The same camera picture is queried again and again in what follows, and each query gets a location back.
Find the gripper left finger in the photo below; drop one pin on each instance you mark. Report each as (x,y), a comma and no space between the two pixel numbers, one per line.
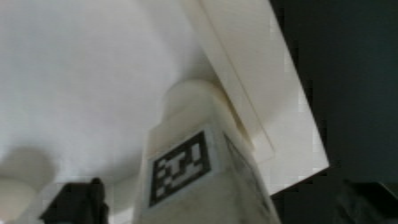
(78,206)

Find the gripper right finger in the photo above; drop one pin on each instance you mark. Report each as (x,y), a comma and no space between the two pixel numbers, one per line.
(366,203)

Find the white table leg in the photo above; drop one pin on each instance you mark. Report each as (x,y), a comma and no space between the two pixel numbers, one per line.
(199,184)

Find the white square tabletop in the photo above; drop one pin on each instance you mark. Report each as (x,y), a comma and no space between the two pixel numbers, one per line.
(94,55)

